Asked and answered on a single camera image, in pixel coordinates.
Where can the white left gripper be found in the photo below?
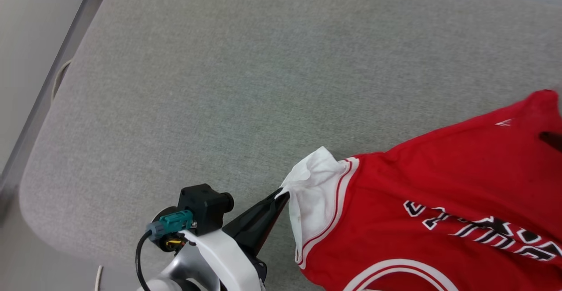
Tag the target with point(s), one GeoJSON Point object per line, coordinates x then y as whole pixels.
{"type": "Point", "coordinates": [228, 260]}

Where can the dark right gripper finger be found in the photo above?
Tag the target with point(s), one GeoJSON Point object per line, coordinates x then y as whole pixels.
{"type": "Point", "coordinates": [554, 140]}

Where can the red and white jersey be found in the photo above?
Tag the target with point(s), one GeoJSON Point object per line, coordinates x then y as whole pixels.
{"type": "Point", "coordinates": [417, 185]}

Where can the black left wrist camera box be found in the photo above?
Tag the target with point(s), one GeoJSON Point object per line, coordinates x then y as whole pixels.
{"type": "Point", "coordinates": [204, 207]}

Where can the grey metal frame rail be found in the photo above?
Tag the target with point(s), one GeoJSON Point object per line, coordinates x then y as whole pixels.
{"type": "Point", "coordinates": [57, 67]}

